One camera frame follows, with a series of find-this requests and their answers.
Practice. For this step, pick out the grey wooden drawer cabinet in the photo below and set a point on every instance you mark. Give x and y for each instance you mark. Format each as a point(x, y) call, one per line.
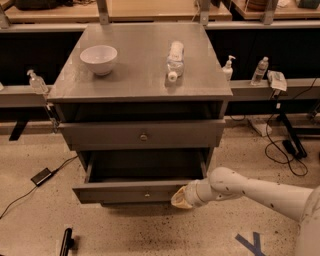
point(138, 89)

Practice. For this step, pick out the clear plastic water bottle lying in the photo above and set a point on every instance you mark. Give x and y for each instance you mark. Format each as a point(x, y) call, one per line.
point(175, 61)

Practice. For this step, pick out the white ceramic bowl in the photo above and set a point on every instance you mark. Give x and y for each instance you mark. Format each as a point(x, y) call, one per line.
point(99, 59)

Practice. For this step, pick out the grey drawer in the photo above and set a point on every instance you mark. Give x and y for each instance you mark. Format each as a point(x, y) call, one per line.
point(142, 135)
point(140, 176)

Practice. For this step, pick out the black power adapter with cable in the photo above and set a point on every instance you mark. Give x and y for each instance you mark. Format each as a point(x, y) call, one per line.
point(38, 180)

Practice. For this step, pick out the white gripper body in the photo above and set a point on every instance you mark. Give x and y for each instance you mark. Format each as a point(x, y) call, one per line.
point(190, 194)

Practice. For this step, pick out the white wipes packet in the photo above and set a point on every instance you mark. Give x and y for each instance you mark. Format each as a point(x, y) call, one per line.
point(277, 80)

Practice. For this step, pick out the wooden workbench top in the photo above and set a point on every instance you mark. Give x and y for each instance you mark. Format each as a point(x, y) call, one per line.
point(152, 10)

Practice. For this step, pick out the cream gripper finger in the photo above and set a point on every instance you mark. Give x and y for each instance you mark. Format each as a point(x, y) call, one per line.
point(179, 196)
point(181, 204)

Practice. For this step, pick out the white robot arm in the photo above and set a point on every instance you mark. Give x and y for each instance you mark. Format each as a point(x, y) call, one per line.
point(297, 203)

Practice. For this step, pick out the black object floor bottom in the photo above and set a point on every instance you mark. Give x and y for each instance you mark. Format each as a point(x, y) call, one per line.
point(67, 242)

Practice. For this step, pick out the white pump dispenser bottle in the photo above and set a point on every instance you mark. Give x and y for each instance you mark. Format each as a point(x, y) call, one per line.
point(227, 68)

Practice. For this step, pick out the clear upright water bottle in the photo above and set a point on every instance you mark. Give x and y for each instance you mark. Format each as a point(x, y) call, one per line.
point(260, 71)

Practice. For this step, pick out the blue tape floor mark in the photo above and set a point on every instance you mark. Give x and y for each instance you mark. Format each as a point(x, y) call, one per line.
point(254, 247)

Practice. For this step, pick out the clear pump bottle left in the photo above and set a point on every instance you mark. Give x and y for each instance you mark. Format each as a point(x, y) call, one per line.
point(37, 83)

